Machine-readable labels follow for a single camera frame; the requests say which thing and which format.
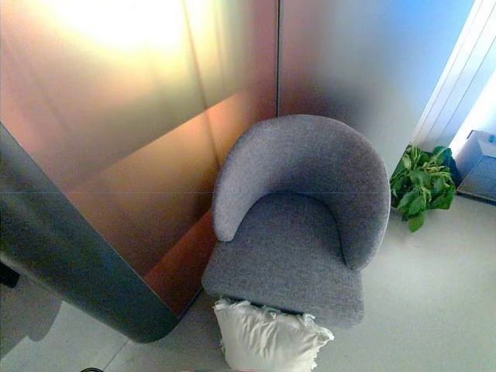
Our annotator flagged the white fringed pillow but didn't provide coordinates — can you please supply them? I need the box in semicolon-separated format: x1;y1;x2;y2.
212;298;335;372

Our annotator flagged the grey fabric tub armchair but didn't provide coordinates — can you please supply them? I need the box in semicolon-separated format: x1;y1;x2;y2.
201;114;391;319

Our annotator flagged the green leafy potted plant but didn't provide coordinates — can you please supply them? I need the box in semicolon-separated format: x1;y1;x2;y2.
389;143;458;233

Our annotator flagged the dark curved glossy cabinet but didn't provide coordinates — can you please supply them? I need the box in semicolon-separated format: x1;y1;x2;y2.
0;119;179;333

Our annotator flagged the white storage cabinet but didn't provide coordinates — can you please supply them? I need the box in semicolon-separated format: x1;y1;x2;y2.
456;130;496;197

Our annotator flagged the black cabinet handle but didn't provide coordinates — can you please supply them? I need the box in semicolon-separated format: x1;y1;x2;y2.
0;260;20;288

